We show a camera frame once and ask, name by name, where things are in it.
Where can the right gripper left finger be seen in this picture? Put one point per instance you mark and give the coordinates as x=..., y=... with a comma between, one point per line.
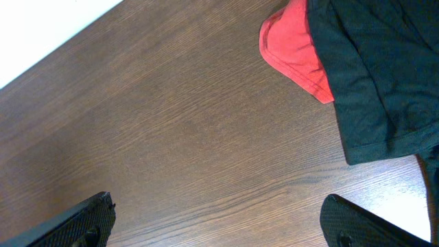
x=87, y=224

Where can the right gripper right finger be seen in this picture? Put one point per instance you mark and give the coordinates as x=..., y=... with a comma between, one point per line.
x=345, y=224

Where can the black garment in pile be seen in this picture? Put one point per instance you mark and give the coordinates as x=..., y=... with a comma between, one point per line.
x=381, y=60

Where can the red garment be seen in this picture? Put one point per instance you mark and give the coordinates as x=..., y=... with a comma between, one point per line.
x=285, y=43

